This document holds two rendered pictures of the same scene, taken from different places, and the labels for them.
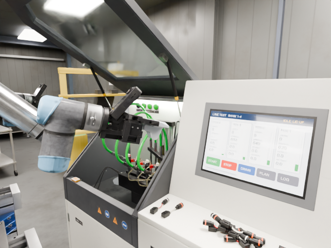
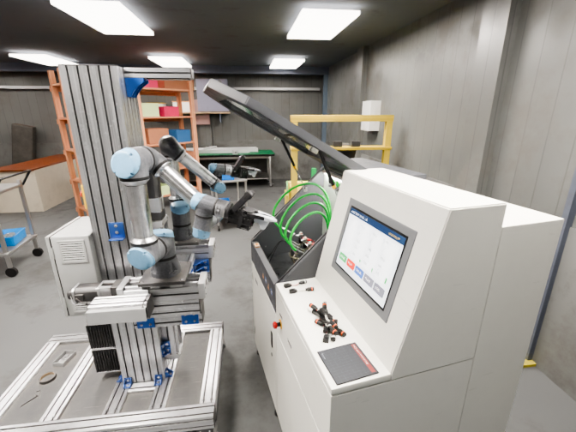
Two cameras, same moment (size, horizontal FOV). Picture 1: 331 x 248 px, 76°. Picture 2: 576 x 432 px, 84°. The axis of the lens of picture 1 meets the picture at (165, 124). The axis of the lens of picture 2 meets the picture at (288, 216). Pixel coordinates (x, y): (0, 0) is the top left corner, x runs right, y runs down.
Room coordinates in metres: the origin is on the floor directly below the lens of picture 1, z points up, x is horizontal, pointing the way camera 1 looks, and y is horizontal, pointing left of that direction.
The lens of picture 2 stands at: (-0.34, -0.74, 1.82)
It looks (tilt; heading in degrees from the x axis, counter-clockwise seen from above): 18 degrees down; 33
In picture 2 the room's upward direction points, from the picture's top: straight up
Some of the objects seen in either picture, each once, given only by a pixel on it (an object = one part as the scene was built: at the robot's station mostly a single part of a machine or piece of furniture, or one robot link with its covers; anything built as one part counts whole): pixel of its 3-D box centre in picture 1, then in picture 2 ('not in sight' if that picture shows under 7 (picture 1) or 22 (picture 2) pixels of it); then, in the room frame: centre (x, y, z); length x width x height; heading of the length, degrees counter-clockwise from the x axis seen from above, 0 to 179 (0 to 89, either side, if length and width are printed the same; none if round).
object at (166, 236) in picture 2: not in sight; (161, 243); (0.54, 0.60, 1.20); 0.13 x 0.12 x 0.14; 24
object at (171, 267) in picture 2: not in sight; (165, 262); (0.55, 0.60, 1.09); 0.15 x 0.15 x 0.10
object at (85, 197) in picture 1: (97, 204); (264, 271); (1.09, 0.38, 0.87); 0.62 x 0.04 x 0.16; 50
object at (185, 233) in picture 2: not in sight; (183, 229); (0.92, 0.93, 1.09); 0.15 x 0.15 x 0.10
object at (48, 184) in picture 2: not in sight; (51, 179); (2.60, 7.54, 0.41); 2.43 x 0.78 x 0.83; 41
